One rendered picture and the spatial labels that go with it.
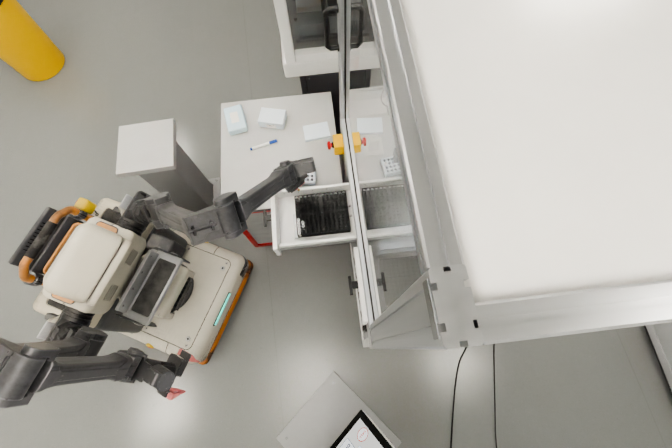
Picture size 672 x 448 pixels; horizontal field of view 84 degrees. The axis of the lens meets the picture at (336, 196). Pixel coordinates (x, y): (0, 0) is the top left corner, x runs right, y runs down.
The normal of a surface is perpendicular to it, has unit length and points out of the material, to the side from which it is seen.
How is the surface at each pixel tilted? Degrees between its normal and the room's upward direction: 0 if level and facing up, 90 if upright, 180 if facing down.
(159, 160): 0
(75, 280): 42
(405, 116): 0
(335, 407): 3
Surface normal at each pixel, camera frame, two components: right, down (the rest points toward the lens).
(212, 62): -0.02, -0.38
